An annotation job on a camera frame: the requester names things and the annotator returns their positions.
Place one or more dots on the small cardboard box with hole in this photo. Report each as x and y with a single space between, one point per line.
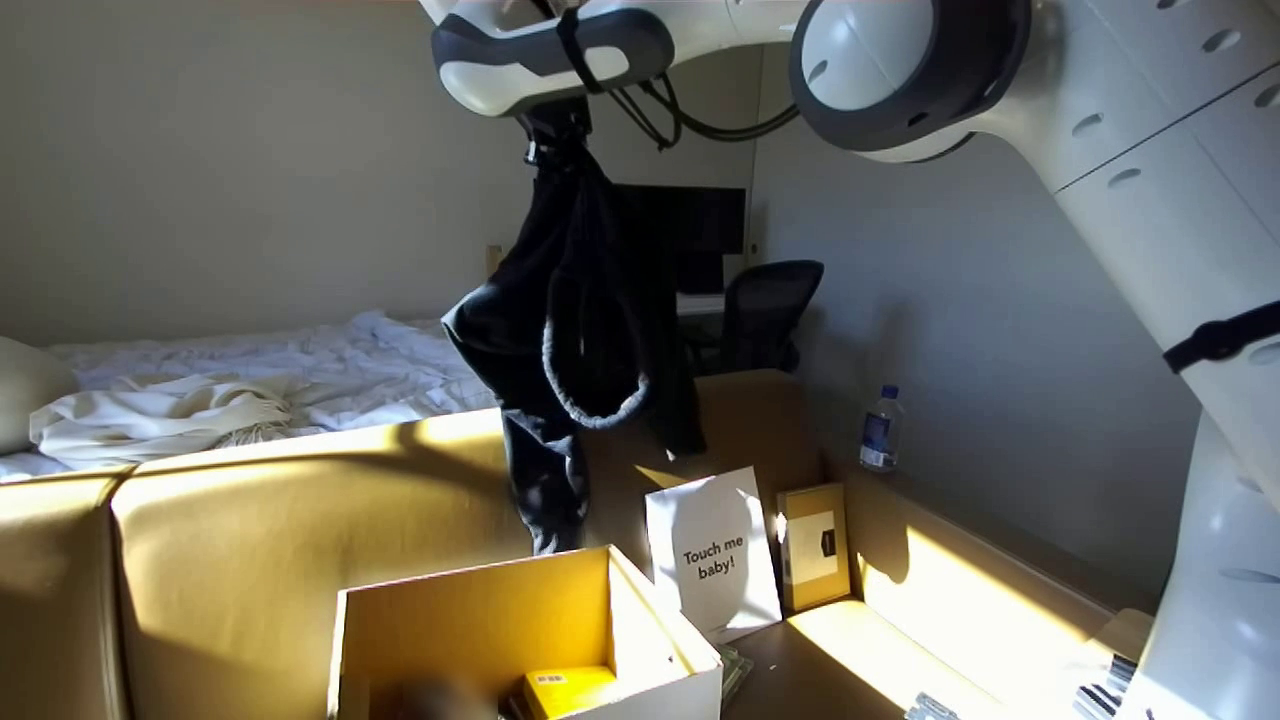
812 547

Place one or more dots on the beige pillow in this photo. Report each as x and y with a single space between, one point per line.
26 387

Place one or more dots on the clear plastic water bottle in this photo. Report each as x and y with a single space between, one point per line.
879 434

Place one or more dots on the brown lumpy item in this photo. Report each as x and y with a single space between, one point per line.
447 703

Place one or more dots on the black office chair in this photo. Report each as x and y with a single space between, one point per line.
767 314

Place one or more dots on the long low cardboard panel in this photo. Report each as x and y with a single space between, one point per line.
987 586

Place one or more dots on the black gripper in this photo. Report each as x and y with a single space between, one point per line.
558 126

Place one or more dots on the open cardboard box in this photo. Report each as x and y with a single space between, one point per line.
465 627

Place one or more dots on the crumpled white bed sheet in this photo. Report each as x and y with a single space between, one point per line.
264 380

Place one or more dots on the large cardboard panel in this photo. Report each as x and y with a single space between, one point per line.
746 421
264 562
55 603

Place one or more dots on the black computer monitor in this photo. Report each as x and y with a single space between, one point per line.
707 220

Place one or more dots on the black white striped object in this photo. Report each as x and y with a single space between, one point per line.
1105 692

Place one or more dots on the black jersey with white trim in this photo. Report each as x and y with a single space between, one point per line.
572 322

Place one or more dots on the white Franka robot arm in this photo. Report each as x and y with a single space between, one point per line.
1135 160

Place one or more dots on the white printed paper bag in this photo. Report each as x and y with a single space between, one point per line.
715 553

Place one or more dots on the white desk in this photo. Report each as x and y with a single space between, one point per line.
702 307

